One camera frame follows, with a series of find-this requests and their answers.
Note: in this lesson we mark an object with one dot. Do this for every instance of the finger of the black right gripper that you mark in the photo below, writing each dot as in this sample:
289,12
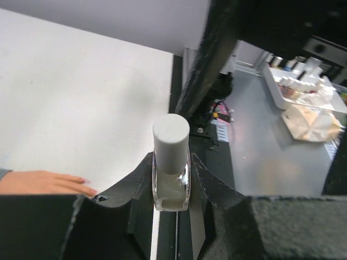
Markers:
217,44
335,182

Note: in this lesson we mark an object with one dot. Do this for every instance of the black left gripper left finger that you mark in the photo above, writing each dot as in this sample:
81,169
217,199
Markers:
117,224

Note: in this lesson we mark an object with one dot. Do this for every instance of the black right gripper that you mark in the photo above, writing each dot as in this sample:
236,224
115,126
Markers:
285,27

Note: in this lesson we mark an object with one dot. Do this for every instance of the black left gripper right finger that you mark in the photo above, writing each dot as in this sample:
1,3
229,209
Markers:
228,225

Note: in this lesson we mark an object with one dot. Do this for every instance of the clear nail polish bottle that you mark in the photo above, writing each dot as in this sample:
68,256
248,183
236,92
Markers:
171,193

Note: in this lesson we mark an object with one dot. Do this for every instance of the grey nail polish cap brush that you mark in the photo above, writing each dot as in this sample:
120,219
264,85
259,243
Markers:
171,137

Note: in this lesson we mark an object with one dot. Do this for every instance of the white storage tray with bottles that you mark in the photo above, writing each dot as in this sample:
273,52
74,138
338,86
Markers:
311,90

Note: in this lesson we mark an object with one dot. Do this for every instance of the crumpled plastic bag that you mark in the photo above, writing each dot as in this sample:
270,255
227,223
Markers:
311,124

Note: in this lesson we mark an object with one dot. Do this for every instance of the mannequin hand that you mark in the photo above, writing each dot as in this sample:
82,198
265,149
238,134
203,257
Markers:
43,182

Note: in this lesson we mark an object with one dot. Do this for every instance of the grey shirt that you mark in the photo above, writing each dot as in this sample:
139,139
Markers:
4,173

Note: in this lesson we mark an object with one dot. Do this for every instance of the right white cable duct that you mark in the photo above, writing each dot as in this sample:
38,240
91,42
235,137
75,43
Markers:
222,130

